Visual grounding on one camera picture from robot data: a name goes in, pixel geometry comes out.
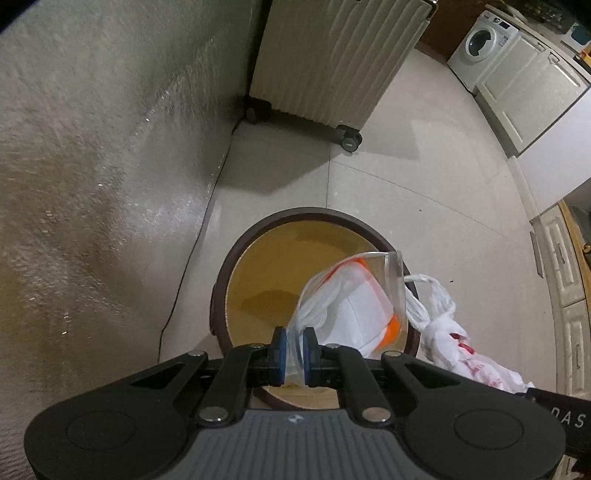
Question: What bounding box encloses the white red-printed plastic bag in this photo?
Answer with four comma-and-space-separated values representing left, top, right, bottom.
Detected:
403, 274, 537, 394

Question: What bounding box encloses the cream drawer cabinet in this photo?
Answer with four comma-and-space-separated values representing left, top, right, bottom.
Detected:
529, 202, 591, 480

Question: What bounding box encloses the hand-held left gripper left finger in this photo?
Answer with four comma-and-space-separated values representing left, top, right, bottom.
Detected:
108, 327, 289, 426

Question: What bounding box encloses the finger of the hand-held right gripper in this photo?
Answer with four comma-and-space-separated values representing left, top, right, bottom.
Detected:
524, 387, 591, 459

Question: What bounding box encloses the white washing machine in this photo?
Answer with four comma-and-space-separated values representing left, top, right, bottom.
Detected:
447, 10, 520, 96

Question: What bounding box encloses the clear plastic food container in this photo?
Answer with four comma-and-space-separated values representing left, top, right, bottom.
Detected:
286, 250, 410, 387

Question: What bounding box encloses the cream ribbed suitcase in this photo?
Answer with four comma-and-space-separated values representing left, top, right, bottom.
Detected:
243, 0, 439, 152

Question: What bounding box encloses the black floor cable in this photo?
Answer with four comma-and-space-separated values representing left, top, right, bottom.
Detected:
157, 117, 246, 366

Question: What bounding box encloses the white kitchen base cabinet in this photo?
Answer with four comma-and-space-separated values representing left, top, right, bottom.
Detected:
475, 31, 591, 156

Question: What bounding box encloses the brown round trash bin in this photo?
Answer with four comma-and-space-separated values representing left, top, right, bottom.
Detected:
210, 207, 422, 412

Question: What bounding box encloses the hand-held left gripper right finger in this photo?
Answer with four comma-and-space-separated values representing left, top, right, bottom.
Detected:
304, 327, 486, 426

